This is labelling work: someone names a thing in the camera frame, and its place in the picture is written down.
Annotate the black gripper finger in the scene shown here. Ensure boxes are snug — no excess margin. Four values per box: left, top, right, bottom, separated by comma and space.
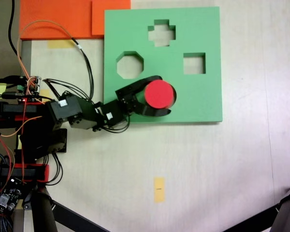
131, 75, 163, 95
136, 91, 172, 118

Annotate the red cylinder block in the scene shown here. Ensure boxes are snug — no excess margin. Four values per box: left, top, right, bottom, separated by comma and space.
144, 80, 175, 109

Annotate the orange flat block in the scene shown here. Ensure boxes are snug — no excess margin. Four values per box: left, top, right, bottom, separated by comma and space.
19, 0, 104, 41
91, 0, 131, 36

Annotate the green shape sorting board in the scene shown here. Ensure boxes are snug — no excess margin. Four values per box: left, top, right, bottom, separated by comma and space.
103, 6, 223, 125

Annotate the yellow tape strip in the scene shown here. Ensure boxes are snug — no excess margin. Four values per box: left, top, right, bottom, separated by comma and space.
154, 176, 165, 203
47, 40, 74, 49

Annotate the motor controller circuit board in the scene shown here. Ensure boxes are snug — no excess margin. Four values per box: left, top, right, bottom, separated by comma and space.
18, 75, 42, 97

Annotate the red and black table clamp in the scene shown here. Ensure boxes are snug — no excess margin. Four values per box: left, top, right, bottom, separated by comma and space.
0, 163, 50, 184
0, 100, 48, 123

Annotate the black tripod leg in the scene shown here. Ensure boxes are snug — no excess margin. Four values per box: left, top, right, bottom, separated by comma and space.
24, 188, 107, 232
222, 182, 290, 232

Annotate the black circuit board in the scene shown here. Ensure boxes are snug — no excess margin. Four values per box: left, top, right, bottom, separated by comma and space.
0, 185, 24, 215

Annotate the thin black cable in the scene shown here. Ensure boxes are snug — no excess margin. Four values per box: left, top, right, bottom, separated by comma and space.
72, 37, 95, 101

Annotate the black plug cable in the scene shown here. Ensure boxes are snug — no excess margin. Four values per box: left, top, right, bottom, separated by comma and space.
0, 92, 51, 101
0, 75, 23, 84

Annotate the orange wire cable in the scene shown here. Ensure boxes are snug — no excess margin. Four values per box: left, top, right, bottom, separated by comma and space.
16, 20, 75, 84

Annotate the thick black cable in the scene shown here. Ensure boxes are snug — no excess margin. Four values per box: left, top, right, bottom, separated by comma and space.
8, 0, 18, 56

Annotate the braided black white cable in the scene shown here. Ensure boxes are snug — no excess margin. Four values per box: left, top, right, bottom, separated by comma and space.
0, 212, 15, 232

